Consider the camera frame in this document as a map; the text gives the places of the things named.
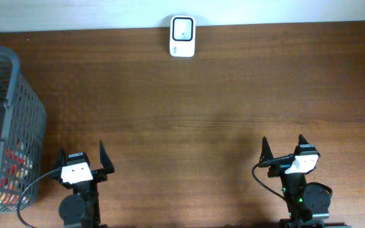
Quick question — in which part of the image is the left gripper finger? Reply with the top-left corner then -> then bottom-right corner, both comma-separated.
99,141 -> 115,174
53,148 -> 66,171

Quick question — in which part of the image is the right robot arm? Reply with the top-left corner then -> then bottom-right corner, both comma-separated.
252,135 -> 348,228

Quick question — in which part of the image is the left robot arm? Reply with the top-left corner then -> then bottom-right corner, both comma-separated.
51,141 -> 115,228

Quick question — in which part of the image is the grey plastic mesh basket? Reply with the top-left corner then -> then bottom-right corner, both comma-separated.
0,47 -> 47,213

